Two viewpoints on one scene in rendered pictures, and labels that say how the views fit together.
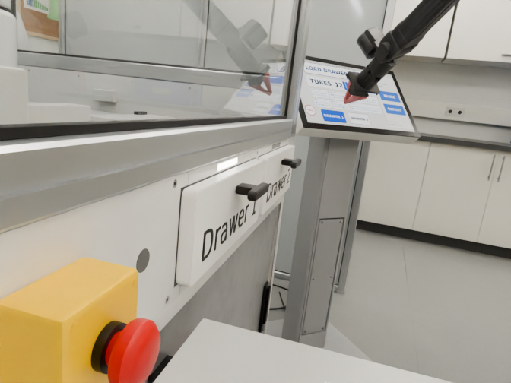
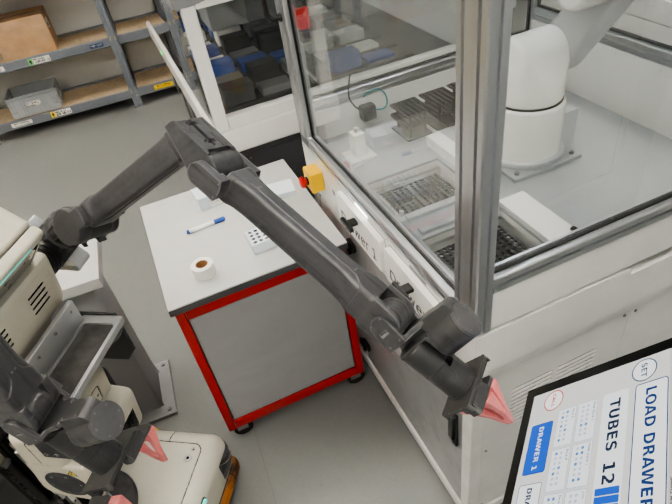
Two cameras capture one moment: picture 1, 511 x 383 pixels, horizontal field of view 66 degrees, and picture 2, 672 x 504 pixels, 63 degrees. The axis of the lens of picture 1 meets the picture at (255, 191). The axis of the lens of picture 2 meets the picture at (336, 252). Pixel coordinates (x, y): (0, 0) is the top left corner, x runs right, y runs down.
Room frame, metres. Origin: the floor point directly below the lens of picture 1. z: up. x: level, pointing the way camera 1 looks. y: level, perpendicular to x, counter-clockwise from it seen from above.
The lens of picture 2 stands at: (1.56, -0.68, 1.84)
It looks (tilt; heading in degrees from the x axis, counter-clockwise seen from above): 40 degrees down; 149
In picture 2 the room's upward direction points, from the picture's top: 10 degrees counter-clockwise
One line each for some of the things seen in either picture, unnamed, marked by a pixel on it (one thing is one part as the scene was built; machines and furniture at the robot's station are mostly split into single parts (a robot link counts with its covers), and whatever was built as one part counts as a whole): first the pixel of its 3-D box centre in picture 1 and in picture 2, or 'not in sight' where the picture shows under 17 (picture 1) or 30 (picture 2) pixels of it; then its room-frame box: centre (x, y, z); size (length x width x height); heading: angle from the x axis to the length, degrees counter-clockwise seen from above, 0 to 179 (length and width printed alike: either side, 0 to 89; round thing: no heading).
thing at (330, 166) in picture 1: (326, 244); not in sight; (1.45, -0.30, 0.51); 0.50 x 0.45 x 1.02; 28
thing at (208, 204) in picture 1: (230, 208); (360, 228); (0.53, 0.03, 0.87); 0.29 x 0.02 x 0.11; 166
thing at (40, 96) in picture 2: not in sight; (35, 97); (-3.59, -0.23, 0.22); 0.40 x 0.30 x 0.17; 73
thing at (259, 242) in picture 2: not in sight; (267, 236); (0.24, -0.13, 0.78); 0.12 x 0.08 x 0.04; 78
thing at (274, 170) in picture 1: (276, 175); (415, 294); (0.84, -0.04, 0.87); 0.29 x 0.02 x 0.11; 166
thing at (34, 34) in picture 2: not in sight; (24, 33); (-3.56, -0.09, 0.72); 0.41 x 0.32 x 0.28; 73
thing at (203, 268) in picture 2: not in sight; (203, 268); (0.23, -0.36, 0.78); 0.07 x 0.07 x 0.04
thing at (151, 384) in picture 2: not in sight; (101, 340); (-0.19, -0.72, 0.38); 0.30 x 0.30 x 0.76; 73
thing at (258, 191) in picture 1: (250, 190); (350, 223); (0.53, 0.01, 0.91); 0.07 x 0.04 x 0.01; 166
